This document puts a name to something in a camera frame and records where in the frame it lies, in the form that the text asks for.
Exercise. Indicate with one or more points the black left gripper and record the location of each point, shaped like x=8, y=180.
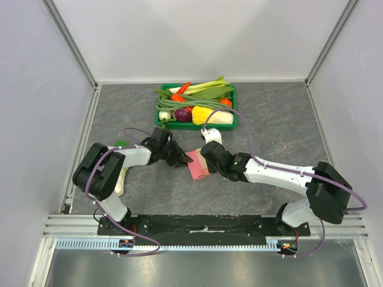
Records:
x=178, y=153

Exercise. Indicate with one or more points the purple onion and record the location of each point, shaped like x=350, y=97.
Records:
x=183, y=115

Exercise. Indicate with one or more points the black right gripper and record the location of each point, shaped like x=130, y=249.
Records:
x=207, y=152

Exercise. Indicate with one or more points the red chili pepper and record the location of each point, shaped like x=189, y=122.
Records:
x=183, y=88

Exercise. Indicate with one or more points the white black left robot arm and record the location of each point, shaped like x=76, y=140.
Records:
x=97, y=174

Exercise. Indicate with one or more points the slotted cable duct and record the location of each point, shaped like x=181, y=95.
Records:
x=124, y=244

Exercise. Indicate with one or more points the pink express box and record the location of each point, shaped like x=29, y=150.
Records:
x=198, y=167

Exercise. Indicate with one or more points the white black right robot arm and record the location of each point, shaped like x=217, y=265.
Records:
x=322, y=187

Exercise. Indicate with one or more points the orange pumpkin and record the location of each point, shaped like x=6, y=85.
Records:
x=227, y=102

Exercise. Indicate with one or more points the yellow napa cabbage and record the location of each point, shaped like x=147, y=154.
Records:
x=200, y=115

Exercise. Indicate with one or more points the pale green celery stalk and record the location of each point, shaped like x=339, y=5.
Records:
x=219, y=82

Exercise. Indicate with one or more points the large green leaf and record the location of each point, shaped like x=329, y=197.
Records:
x=212, y=93

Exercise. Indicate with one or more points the green long beans bundle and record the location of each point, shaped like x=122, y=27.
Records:
x=171, y=105

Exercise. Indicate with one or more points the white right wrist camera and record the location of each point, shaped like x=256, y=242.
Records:
x=210, y=135

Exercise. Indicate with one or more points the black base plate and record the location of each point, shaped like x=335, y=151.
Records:
x=260, y=226

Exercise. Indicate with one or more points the green plastic crate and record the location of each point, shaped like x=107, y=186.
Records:
x=174, y=124

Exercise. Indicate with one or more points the green white bok choy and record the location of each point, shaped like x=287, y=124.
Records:
x=119, y=188

